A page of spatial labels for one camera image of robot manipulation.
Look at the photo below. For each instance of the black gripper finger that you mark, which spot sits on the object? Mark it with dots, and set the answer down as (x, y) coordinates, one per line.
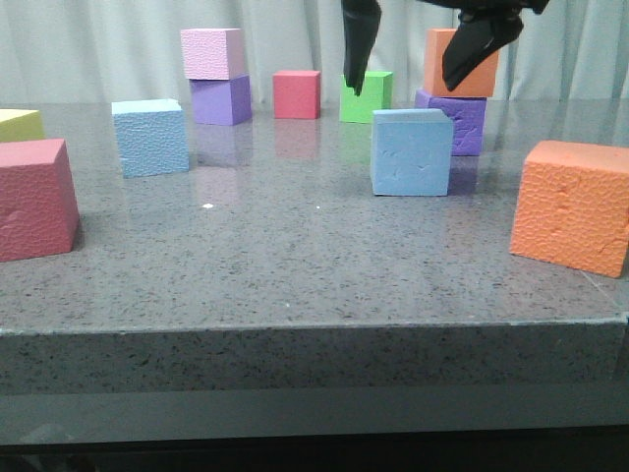
(361, 19)
(478, 36)

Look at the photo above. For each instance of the smooth light blue foam block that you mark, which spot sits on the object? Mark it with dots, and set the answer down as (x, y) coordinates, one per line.
(411, 152)

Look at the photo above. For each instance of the textured light blue foam block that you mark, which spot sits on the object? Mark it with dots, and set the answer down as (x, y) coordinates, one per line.
(151, 137)

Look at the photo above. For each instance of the orange foam block on purple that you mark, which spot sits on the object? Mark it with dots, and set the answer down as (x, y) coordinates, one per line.
(479, 84)

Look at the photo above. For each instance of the green foam block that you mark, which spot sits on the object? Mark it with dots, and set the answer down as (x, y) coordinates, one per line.
(376, 94)

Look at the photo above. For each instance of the purple foam block under orange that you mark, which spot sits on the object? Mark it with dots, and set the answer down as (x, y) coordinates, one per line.
(468, 115)

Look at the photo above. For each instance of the small red foam block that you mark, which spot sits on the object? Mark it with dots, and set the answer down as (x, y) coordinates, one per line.
(296, 94)

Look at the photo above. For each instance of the purple foam block under pink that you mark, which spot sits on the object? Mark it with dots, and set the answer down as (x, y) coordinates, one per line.
(222, 102)

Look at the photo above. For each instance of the large orange foam block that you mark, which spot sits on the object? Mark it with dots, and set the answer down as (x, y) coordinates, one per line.
(572, 207)

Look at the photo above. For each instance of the grey curtain backdrop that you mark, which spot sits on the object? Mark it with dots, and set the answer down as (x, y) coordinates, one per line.
(103, 51)

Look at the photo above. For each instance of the yellow foam block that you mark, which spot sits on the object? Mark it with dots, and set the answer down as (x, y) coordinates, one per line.
(18, 125)

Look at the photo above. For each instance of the large red foam block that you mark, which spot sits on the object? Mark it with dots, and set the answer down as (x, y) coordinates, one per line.
(39, 210)

